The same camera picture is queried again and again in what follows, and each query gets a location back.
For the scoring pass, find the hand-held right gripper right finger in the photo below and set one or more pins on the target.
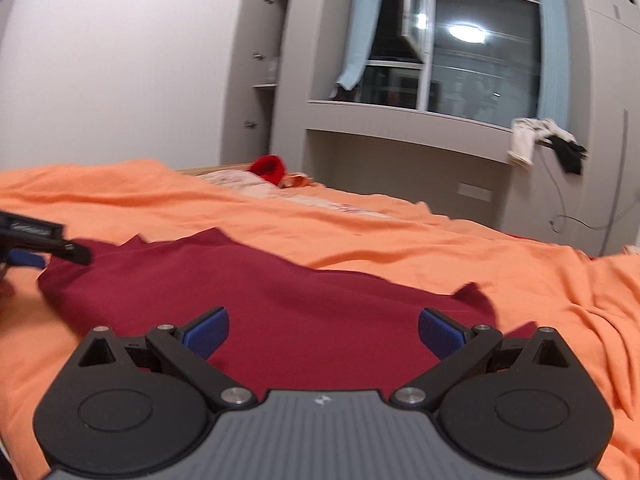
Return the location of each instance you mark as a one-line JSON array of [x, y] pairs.
[[440, 334]]

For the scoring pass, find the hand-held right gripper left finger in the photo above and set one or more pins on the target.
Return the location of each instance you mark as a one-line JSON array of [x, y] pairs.
[[207, 332]]

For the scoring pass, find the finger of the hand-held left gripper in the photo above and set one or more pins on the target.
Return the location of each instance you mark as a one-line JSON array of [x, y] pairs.
[[27, 259], [75, 252]]

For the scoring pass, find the dark red sweater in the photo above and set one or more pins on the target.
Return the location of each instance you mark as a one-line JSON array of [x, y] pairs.
[[300, 310]]

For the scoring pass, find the orange duvet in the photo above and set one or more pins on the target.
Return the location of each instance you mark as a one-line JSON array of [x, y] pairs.
[[150, 200]]

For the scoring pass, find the floral pink pillow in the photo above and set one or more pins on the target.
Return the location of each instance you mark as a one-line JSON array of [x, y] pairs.
[[300, 197]]

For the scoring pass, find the red plush item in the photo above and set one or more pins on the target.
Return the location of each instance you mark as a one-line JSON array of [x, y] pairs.
[[267, 169]]

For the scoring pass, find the small orange cloth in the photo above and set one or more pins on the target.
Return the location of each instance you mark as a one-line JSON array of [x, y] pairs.
[[297, 180]]

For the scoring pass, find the grey window bench cabinet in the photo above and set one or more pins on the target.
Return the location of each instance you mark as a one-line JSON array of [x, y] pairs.
[[400, 135]]

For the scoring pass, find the white garment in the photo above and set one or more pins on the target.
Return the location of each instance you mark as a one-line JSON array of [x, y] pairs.
[[522, 140]]

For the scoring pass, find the black garment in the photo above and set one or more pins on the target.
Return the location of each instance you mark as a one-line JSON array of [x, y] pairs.
[[567, 155]]

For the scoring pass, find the grey wardrobe door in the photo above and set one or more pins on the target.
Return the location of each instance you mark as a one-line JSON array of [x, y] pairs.
[[245, 60]]

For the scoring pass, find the small black object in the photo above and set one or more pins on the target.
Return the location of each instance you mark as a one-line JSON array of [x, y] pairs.
[[345, 94]]

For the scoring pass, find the large glass window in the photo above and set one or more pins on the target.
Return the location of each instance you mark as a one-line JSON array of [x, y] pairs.
[[480, 70]]

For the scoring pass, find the grey two-door wardrobe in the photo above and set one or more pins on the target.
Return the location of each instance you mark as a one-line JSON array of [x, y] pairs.
[[590, 85]]

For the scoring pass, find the grey shelved wardrobe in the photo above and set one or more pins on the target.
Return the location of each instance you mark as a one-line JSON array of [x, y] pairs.
[[305, 50]]

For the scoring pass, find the light blue curtain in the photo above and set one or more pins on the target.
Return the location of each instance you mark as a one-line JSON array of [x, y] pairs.
[[360, 25], [552, 50]]

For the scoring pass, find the metal-framed window sash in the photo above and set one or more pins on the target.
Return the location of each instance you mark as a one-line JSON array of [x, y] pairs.
[[417, 10]]

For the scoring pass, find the white wall socket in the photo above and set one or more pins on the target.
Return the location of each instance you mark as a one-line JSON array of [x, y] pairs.
[[475, 192]]

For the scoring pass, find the wooden bed frame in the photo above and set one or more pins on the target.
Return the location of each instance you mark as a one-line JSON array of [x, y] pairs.
[[210, 168]]

